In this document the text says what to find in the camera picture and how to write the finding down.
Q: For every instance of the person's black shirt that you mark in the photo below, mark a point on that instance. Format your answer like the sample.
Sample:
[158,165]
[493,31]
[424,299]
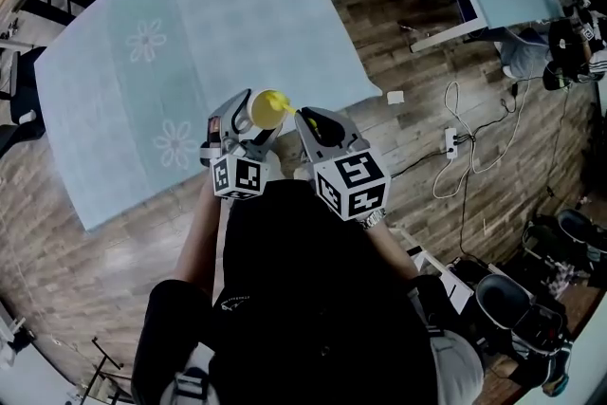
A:
[308,299]

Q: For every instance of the silver wristwatch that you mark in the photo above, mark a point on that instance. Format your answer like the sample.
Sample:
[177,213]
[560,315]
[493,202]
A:
[373,218]

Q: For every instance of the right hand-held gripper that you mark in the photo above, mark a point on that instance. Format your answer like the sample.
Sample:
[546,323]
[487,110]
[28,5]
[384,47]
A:
[353,180]

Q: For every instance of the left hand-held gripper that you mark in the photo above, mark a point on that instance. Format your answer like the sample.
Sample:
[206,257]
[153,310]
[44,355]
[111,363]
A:
[237,175]

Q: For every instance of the yellow brush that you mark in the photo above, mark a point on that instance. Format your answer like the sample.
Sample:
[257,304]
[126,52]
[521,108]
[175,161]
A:
[277,101]

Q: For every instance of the person's left forearm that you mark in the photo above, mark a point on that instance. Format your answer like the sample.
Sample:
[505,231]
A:
[201,242]

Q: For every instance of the white low shelf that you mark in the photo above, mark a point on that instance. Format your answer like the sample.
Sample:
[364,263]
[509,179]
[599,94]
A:
[441,270]

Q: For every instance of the white power strip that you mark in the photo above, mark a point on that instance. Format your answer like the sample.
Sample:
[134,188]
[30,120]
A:
[450,142]

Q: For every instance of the white cup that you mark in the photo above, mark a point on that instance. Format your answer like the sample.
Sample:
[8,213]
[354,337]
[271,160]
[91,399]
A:
[263,116]

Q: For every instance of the black office chair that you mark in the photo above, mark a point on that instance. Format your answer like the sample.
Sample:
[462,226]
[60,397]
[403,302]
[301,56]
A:
[509,303]

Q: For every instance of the light blue floral tablecloth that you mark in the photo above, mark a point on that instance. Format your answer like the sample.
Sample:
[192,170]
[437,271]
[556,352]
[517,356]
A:
[166,61]

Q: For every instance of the person's right forearm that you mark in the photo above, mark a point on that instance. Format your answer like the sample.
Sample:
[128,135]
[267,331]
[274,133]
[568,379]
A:
[391,246]

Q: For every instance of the white paper scrap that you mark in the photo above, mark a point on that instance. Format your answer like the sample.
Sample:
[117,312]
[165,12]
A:
[395,97]

